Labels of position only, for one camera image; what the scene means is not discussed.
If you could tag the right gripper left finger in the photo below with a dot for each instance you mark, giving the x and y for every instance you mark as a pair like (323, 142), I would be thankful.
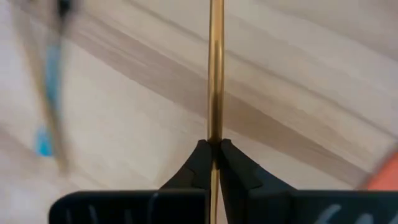
(186, 205)

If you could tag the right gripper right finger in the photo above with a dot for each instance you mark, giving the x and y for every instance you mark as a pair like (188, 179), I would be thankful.
(280, 208)

